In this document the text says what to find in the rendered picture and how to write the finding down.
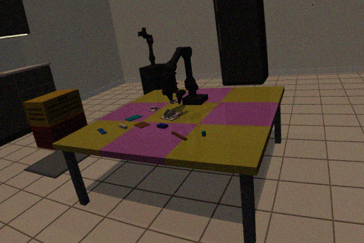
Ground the brown flat plate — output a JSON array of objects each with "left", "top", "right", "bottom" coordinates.
[{"left": 134, "top": 122, "right": 150, "bottom": 128}]

